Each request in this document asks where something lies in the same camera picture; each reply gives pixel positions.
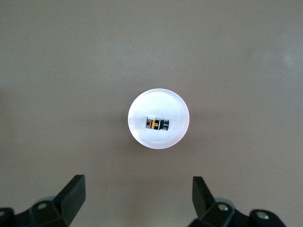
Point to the small black motor part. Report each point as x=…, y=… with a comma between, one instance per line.
x=155, y=124

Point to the pink round plate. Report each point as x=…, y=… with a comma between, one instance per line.
x=158, y=104

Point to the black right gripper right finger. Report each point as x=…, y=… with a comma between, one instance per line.
x=208, y=210

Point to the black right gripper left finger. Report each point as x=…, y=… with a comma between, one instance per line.
x=68, y=203

